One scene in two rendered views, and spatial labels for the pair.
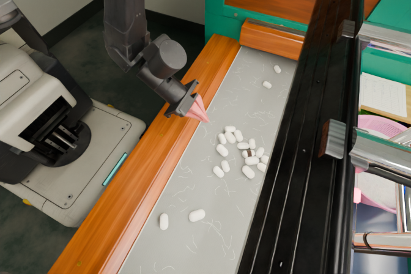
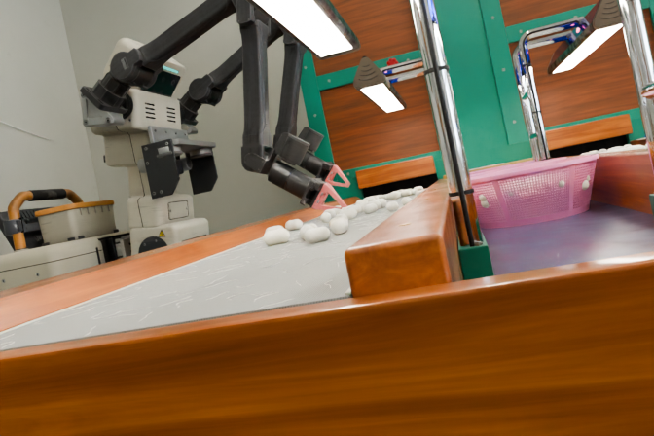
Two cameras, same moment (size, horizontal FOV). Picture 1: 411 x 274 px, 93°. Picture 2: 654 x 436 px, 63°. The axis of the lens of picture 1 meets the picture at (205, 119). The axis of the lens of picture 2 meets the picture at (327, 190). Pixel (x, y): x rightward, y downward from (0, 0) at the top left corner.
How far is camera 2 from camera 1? 1.53 m
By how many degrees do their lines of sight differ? 60
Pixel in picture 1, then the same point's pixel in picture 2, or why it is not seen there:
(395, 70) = (486, 158)
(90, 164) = not seen: hidden behind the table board
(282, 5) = (380, 153)
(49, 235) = not seen: outside the picture
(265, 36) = (377, 170)
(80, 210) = not seen: hidden behind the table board
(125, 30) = (289, 126)
